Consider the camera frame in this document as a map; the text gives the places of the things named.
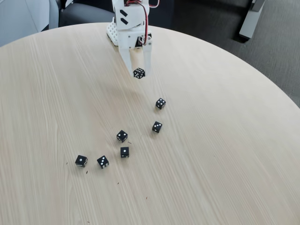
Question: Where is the black office chair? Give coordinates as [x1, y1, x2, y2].
[58, 0, 115, 28]

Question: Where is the white storage cabinet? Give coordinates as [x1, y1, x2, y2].
[0, 0, 59, 47]

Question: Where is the grey metal desk leg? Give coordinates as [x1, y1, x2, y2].
[239, 0, 266, 40]

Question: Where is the red servo cable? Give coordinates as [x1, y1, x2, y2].
[125, 0, 161, 45]

